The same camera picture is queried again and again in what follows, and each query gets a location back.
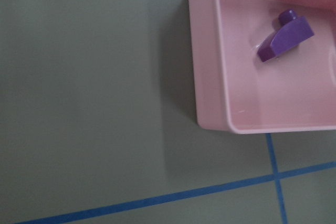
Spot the purple sloped block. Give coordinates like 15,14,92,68
257,9,314,62

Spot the pink plastic box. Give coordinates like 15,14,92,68
188,0,335,134

